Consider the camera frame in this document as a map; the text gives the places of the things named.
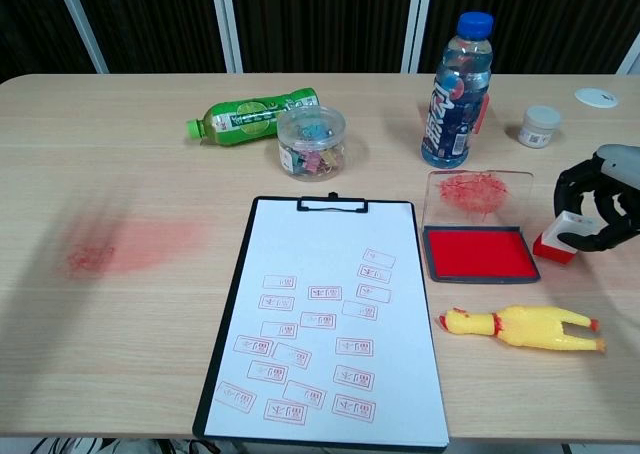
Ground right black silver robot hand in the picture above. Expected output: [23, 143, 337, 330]
[553, 143, 640, 255]

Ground small stamp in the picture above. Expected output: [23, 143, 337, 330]
[532, 210, 599, 267]

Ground white round desk grommet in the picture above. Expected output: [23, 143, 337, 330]
[573, 87, 620, 109]

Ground yellow rubber chicken toy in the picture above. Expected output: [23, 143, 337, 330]
[439, 304, 607, 355]

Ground red ink pad clear lid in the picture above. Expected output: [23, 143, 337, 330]
[422, 168, 542, 284]

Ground blue sports drink bottle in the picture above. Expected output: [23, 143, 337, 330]
[420, 11, 495, 170]

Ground clear jar of binder clips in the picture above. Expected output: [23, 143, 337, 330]
[276, 105, 348, 182]

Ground green tea plastic bottle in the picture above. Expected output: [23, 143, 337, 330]
[186, 87, 320, 147]

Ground black clipboard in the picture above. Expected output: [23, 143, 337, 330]
[192, 192, 451, 454]

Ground white partition post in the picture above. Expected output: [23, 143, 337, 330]
[52, 0, 110, 74]
[616, 38, 640, 75]
[208, 0, 244, 74]
[399, 0, 434, 74]

